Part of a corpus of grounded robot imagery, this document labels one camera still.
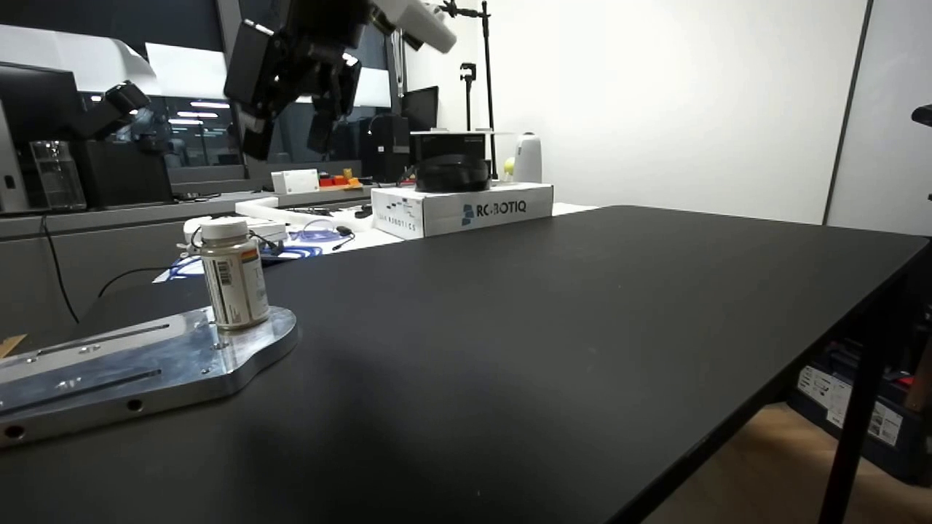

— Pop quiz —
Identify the dark box with white labels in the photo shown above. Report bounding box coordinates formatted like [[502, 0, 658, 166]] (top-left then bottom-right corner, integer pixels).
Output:
[[792, 345, 932, 487]]

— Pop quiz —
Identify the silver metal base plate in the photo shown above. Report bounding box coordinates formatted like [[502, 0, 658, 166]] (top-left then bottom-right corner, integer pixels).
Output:
[[0, 304, 304, 453]]

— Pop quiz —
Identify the black computer monitor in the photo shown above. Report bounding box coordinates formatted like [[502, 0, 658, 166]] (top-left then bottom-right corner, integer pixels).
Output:
[[403, 86, 443, 134]]

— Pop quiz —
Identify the orange red small object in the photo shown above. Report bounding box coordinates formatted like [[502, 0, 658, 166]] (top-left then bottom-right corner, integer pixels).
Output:
[[317, 166, 365, 192]]

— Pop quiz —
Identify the black stand with crossbar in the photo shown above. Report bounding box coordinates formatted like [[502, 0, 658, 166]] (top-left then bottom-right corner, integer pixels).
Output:
[[435, 0, 502, 179]]

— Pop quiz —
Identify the blue printed paper sheet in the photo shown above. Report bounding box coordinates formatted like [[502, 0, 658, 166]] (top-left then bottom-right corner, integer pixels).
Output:
[[152, 218, 356, 285]]

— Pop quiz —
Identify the white pill bottle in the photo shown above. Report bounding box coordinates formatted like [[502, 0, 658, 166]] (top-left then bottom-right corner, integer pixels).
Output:
[[196, 217, 275, 336]]

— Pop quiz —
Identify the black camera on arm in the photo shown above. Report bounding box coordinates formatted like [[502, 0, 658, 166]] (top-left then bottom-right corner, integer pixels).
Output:
[[78, 78, 154, 142]]

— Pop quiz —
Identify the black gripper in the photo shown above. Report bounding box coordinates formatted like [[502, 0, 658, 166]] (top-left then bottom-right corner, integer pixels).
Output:
[[221, 0, 372, 164]]

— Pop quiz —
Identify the white plastic bottle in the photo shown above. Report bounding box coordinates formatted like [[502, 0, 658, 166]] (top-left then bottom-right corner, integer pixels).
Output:
[[512, 129, 545, 188]]

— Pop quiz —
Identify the black cable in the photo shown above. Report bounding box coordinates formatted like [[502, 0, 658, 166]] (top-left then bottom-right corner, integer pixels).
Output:
[[39, 212, 186, 329]]

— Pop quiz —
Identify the small white box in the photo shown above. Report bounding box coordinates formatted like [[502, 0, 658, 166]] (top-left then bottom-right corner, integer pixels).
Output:
[[269, 166, 324, 202]]

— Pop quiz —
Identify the white Robotiq cardboard box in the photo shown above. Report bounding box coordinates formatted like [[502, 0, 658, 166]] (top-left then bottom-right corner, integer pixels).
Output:
[[371, 182, 557, 241]]

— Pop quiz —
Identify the black table leg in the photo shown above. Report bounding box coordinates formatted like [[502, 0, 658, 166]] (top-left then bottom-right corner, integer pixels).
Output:
[[815, 281, 909, 524]]

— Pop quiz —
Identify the black machine with panel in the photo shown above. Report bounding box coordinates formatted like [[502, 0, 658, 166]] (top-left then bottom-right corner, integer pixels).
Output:
[[0, 61, 93, 218]]

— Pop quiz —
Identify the black box with clear lid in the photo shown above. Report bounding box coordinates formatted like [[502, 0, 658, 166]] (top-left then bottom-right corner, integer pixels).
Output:
[[407, 129, 494, 196]]

